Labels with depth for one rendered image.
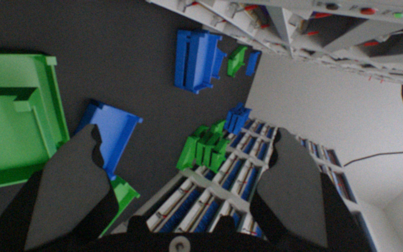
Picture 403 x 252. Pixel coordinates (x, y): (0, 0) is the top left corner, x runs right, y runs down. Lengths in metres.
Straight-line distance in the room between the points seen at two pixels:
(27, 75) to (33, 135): 0.17
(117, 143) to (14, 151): 0.39
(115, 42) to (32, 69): 0.26
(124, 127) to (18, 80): 0.39
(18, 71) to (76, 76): 0.13
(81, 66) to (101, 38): 0.12
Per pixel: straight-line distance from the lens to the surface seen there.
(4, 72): 0.59
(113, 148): 0.82
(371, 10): 0.32
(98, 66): 0.67
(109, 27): 0.68
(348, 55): 0.99
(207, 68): 1.06
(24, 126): 0.50
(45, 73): 0.61
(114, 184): 0.92
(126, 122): 0.80
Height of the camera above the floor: 0.57
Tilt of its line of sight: 22 degrees down
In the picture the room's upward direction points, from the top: 114 degrees clockwise
